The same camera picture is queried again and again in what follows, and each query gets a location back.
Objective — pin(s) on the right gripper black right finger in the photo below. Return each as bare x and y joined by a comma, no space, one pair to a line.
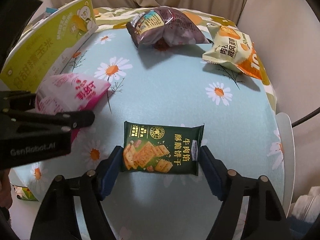
265,217

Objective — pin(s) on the yellow-green cardboard box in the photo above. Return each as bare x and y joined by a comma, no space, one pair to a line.
49,46

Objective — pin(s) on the dark green cracker bag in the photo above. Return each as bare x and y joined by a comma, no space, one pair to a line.
161,149

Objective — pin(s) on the brown chocolate candy bag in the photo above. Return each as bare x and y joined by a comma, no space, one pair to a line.
164,26

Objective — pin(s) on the cream orange bread bag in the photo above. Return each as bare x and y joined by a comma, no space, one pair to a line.
234,50

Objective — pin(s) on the pink white snack bag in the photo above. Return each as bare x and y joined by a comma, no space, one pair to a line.
69,93

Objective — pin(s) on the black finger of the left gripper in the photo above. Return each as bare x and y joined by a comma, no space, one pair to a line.
19,100
26,122

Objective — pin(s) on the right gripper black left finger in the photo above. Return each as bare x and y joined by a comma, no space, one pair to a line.
56,218

